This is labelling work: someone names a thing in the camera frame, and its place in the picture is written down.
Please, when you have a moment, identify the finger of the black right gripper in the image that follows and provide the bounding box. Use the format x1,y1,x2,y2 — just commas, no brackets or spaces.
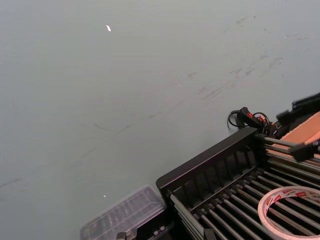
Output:
275,91,320,124
291,141,319,161

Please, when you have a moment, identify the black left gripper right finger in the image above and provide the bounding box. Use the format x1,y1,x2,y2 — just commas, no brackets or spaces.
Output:
202,227,216,240

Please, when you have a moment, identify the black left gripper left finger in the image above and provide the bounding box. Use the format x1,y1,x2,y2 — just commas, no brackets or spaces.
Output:
115,231,137,240

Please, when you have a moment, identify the shallow brown cardboard tray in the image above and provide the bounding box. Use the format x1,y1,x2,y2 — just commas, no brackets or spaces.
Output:
264,111,320,156

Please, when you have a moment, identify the clear plastic case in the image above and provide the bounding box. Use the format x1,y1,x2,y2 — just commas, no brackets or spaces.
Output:
79,184,167,240

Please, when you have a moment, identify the roll of white tape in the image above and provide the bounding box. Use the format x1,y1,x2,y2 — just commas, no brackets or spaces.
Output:
257,185,320,237

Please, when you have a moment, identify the black rack with steel bars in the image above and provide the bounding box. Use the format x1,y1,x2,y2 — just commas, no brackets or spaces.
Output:
155,127,320,240

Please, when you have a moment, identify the black corded tool red switch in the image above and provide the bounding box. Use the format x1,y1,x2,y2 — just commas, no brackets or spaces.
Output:
226,106,283,140

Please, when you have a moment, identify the plain pale wall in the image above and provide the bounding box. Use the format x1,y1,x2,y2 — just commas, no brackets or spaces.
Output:
0,0,320,240

